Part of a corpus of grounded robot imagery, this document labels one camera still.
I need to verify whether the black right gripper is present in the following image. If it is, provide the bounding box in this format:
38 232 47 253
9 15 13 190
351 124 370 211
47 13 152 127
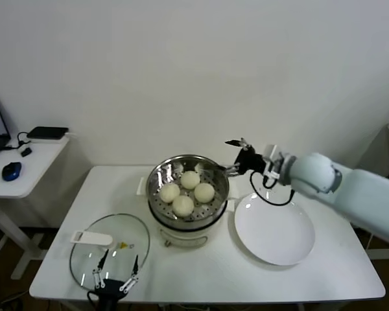
217 139 266 178

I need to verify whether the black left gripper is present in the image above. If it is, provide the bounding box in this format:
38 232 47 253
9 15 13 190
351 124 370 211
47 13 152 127
91 248 140 297

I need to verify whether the white steamed baozi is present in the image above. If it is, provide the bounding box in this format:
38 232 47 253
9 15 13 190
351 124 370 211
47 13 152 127
180 170 201 190
159 183 181 204
172 195 195 218
193 183 216 203

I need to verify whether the stainless steel steamer pot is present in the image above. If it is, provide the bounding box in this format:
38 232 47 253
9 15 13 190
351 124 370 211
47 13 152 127
146 154 230 229

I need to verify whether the white electric cooker base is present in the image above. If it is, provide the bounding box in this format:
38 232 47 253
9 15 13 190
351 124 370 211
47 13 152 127
136 177 240 249

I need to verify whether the white round plate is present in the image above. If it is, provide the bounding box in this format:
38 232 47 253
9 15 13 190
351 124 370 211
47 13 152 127
234 191 316 266

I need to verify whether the white side desk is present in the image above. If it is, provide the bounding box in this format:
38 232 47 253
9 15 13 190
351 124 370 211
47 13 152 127
0 135 71 281

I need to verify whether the blue computer mouse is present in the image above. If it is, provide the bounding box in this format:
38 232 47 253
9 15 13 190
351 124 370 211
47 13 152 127
1 161 23 181

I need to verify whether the flat white box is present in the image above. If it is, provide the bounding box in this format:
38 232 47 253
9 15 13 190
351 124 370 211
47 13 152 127
26 135 78 145

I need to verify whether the flat black box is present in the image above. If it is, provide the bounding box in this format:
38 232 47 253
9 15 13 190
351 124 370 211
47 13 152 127
26 126 69 141

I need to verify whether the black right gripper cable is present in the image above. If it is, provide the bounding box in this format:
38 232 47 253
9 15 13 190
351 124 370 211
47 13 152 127
249 170 296 207

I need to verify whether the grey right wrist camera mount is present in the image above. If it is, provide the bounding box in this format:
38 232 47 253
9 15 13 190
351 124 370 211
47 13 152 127
262 144 294 185

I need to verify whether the glass lid with white handle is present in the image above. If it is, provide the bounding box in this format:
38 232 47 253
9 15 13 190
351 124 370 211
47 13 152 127
69 213 150 290

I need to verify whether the black cable on desk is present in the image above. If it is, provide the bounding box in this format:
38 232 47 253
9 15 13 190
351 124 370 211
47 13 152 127
3 132 32 152

